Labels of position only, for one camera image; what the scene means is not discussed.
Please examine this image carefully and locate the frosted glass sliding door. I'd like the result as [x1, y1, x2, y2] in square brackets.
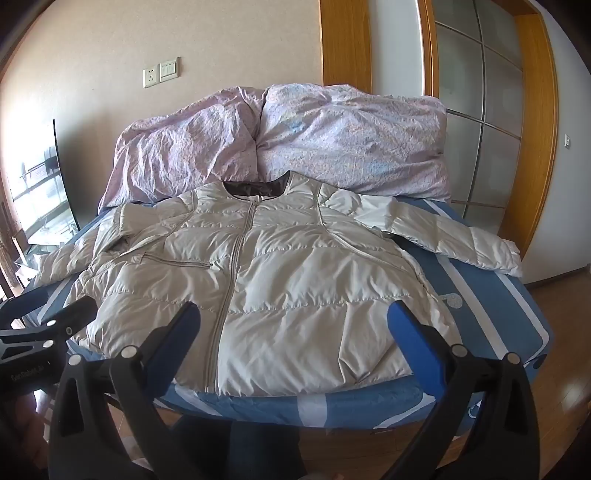
[434, 0, 528, 234]

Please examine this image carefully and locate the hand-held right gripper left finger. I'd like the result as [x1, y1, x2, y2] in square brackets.
[48, 301, 202, 480]

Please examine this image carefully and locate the bed with blue striped sheet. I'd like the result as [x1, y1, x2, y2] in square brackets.
[18, 196, 555, 437]

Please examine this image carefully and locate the cream puffer jacket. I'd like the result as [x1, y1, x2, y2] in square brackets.
[34, 170, 525, 398]

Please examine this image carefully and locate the pink floral quilt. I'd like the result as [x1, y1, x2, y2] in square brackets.
[98, 83, 452, 214]

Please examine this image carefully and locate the wooden bedside cabinet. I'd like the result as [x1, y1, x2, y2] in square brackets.
[320, 0, 560, 257]

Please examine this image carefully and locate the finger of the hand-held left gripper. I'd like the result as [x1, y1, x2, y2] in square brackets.
[0, 287, 49, 330]
[0, 295, 99, 366]

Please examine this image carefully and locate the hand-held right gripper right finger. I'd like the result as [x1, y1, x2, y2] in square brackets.
[387, 300, 544, 480]

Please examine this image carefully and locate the white light switch panel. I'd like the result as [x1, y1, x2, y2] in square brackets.
[158, 57, 181, 83]

